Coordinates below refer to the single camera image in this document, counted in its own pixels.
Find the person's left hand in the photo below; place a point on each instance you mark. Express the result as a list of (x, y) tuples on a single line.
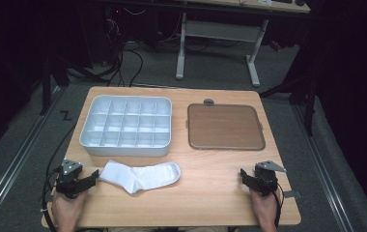
[(69, 208)]

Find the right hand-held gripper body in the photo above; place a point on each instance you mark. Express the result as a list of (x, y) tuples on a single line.
[(267, 177)]

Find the grey metal table bracket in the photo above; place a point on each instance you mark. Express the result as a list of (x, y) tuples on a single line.
[(292, 194)]

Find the white compartment storage box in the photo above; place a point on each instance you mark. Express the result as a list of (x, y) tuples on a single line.
[(127, 124)]

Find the dark metal stand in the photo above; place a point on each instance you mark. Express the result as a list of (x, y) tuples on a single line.
[(309, 109)]

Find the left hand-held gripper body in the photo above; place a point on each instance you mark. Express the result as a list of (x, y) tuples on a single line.
[(70, 167)]

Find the person's right hand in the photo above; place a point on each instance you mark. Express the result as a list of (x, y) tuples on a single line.
[(265, 208)]

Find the white sock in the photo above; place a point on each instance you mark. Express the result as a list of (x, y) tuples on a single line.
[(139, 177)]

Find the translucent brown box lid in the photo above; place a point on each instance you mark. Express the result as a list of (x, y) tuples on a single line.
[(225, 127)]

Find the desk with white metal legs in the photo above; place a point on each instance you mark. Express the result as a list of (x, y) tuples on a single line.
[(218, 31)]

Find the metal floor rail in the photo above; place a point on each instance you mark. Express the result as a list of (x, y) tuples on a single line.
[(322, 167), (12, 167)]

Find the grey round table grommet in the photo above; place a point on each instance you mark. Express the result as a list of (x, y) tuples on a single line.
[(208, 102)]

